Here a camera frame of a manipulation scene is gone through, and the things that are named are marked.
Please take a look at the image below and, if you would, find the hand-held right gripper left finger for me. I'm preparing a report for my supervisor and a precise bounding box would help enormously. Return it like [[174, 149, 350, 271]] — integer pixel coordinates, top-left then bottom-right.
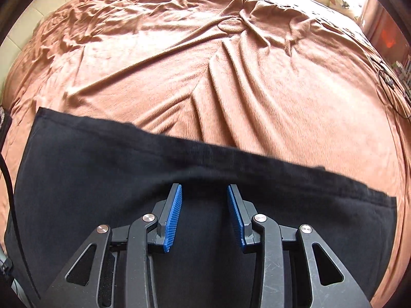
[[42, 183, 183, 308]]

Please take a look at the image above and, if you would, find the brown fleece blanket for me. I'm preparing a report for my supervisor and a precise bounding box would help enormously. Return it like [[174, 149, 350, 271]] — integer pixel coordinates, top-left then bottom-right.
[[2, 0, 411, 308]]

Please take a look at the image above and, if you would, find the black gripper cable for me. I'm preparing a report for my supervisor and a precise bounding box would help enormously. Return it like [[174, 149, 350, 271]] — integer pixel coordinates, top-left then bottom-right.
[[0, 146, 41, 300]]

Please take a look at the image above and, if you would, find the cream leather headboard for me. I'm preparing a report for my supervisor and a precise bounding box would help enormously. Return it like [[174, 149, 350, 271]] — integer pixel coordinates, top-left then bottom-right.
[[2, 0, 135, 103]]

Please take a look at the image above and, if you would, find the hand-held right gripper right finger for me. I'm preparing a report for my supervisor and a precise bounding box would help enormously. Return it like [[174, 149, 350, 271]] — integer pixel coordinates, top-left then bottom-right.
[[227, 184, 371, 308]]

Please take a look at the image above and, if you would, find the pink curtain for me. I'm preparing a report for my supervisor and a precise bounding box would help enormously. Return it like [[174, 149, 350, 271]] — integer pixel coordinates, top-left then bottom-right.
[[360, 0, 408, 65]]

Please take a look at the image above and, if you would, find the black teddy bear t-shirt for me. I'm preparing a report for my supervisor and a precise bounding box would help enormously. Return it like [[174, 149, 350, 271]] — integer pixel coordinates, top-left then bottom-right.
[[5, 107, 398, 308]]

